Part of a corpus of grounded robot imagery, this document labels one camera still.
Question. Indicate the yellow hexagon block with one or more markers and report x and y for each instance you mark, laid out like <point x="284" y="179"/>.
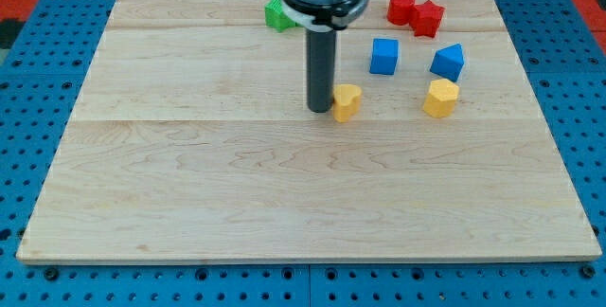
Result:
<point x="441" y="98"/>

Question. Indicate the yellow heart block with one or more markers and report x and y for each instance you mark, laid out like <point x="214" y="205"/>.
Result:
<point x="346" y="101"/>

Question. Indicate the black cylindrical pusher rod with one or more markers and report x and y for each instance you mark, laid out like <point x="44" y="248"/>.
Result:
<point x="320" y="64"/>

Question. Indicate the light wooden board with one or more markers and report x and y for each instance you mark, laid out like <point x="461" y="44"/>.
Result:
<point x="191" y="143"/>

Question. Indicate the blue cube block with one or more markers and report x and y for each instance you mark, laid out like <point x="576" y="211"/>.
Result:
<point x="384" y="56"/>

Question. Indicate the green star block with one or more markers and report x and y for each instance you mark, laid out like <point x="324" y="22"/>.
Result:
<point x="276" y="18"/>

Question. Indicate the blue pentagon block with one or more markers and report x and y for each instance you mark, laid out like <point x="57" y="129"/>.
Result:
<point x="448" y="62"/>

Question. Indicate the red cylinder block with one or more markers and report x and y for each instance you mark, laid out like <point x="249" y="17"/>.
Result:
<point x="399" y="12"/>

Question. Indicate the red star block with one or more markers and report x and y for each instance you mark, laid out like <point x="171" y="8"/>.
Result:
<point x="426" y="19"/>

